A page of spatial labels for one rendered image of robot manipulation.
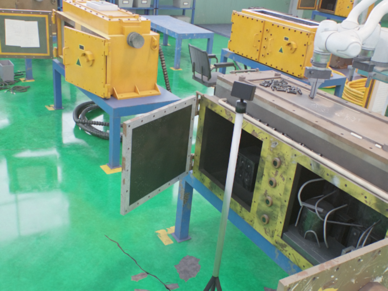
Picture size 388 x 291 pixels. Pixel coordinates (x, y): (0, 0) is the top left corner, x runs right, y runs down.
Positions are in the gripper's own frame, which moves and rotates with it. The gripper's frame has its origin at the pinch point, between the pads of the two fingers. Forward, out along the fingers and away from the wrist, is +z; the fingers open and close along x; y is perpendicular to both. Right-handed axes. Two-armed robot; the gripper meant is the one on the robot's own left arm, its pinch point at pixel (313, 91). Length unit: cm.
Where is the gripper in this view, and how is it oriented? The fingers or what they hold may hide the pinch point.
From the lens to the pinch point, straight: 246.8
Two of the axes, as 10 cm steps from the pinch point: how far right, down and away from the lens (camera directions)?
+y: 0.3, 4.2, -9.1
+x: 10.0, 0.7, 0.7
